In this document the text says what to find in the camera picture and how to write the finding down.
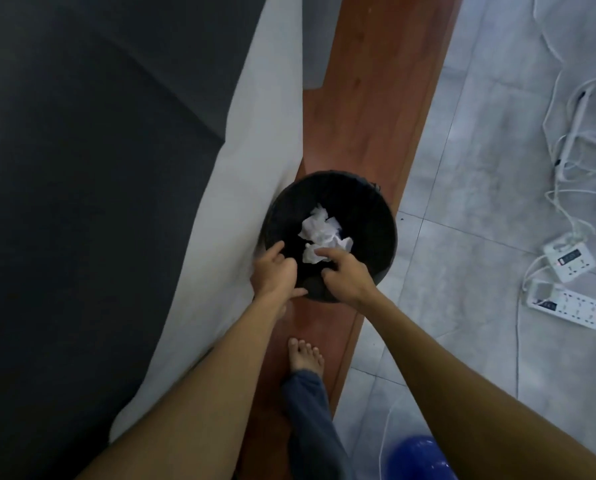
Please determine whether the crumpled white paper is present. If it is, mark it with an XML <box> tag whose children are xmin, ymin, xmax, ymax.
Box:
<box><xmin>298</xmin><ymin>205</ymin><xmax>354</xmax><ymax>266</ymax></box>

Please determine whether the white power cable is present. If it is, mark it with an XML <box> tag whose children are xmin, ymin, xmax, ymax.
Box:
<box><xmin>532</xmin><ymin>0</ymin><xmax>596</xmax><ymax>245</ymax></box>

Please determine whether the person's left hand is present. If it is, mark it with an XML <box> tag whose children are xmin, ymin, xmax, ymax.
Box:
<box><xmin>250</xmin><ymin>241</ymin><xmax>309</xmax><ymax>308</ymax></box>

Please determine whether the person's right hand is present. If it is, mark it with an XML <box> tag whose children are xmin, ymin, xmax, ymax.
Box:
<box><xmin>314</xmin><ymin>247</ymin><xmax>386</xmax><ymax>312</ymax></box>

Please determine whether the dark grey mattress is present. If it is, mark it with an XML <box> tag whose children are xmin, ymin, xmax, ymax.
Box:
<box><xmin>0</xmin><ymin>0</ymin><xmax>346</xmax><ymax>480</ymax></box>

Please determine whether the person's blue trouser leg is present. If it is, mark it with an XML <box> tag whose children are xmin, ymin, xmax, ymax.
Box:
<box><xmin>281</xmin><ymin>371</ymin><xmax>355</xmax><ymax>480</ymax></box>

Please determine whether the small white power strip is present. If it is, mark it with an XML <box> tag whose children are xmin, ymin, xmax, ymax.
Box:
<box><xmin>543</xmin><ymin>235</ymin><xmax>596</xmax><ymax>284</ymax></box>

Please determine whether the person's left forearm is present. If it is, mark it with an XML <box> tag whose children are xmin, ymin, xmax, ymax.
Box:
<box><xmin>75</xmin><ymin>295</ymin><xmax>289</xmax><ymax>480</ymax></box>

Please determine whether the white bed sheet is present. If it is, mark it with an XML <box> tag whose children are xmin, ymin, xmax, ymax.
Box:
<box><xmin>109</xmin><ymin>0</ymin><xmax>307</xmax><ymax>444</ymax></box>

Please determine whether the person's bare foot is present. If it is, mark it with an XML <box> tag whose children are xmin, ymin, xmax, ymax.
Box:
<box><xmin>287</xmin><ymin>337</ymin><xmax>326</xmax><ymax>376</ymax></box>

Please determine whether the large white power strip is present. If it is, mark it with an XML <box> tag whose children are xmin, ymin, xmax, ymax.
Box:
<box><xmin>525</xmin><ymin>279</ymin><xmax>596</xmax><ymax>331</ymax></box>

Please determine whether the brown wooden platform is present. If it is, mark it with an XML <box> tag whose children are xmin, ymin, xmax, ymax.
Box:
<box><xmin>235</xmin><ymin>0</ymin><xmax>465</xmax><ymax>480</ymax></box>

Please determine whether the blue round plastic object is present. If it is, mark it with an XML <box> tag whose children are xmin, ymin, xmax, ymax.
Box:
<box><xmin>388</xmin><ymin>435</ymin><xmax>460</xmax><ymax>480</ymax></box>

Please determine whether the black round trash bin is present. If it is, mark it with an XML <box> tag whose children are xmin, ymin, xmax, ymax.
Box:
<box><xmin>258</xmin><ymin>170</ymin><xmax>398</xmax><ymax>303</ymax></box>

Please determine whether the person's right forearm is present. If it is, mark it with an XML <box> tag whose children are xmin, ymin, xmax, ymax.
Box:
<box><xmin>365</xmin><ymin>294</ymin><xmax>596</xmax><ymax>480</ymax></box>

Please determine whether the thin white cable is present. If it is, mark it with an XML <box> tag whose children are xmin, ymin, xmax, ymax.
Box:
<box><xmin>514</xmin><ymin>290</ymin><xmax>529</xmax><ymax>401</ymax></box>

